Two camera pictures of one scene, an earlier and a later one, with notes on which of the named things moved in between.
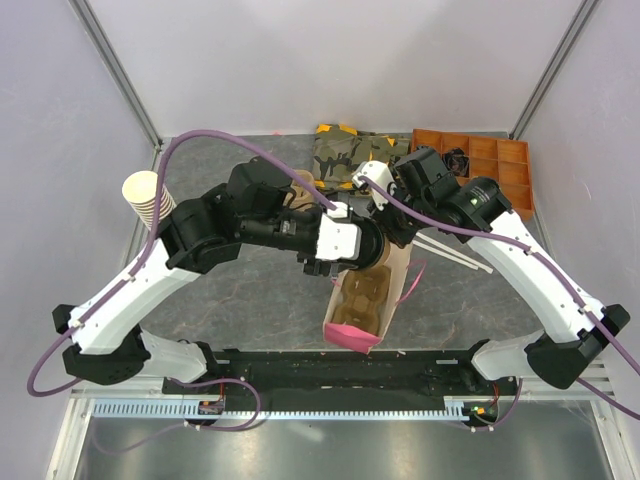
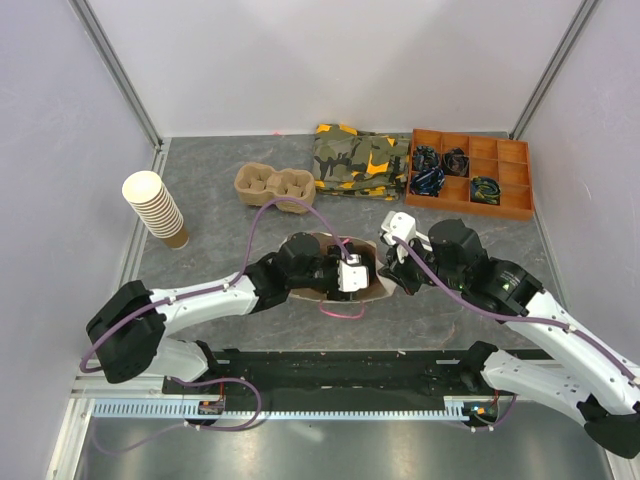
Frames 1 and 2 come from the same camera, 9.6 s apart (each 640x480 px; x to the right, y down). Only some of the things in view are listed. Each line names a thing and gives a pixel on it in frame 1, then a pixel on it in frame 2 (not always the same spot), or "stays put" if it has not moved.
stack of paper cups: [140, 190] stays put
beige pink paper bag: [360, 339] to [379, 282]
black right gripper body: [400, 225] to [410, 274]
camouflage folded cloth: [339, 150] stays put
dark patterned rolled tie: [457, 161] stays put
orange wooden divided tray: [503, 161] stays put
